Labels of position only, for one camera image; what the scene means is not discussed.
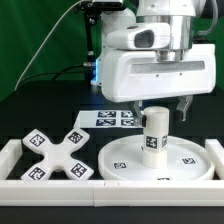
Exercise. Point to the white sheet with markers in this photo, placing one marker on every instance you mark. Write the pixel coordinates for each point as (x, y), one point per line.
(105, 119)

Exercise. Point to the white U-shaped fence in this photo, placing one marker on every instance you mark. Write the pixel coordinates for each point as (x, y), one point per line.
(102, 192)

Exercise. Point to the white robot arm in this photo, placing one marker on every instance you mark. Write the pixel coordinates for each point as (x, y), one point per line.
(179, 14)

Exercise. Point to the white cross-shaped table base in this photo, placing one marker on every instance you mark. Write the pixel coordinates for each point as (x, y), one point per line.
(57, 157)

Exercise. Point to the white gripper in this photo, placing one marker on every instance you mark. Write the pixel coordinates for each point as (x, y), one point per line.
(132, 69)

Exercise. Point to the white round table top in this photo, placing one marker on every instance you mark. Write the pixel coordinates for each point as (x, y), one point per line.
(180, 160)

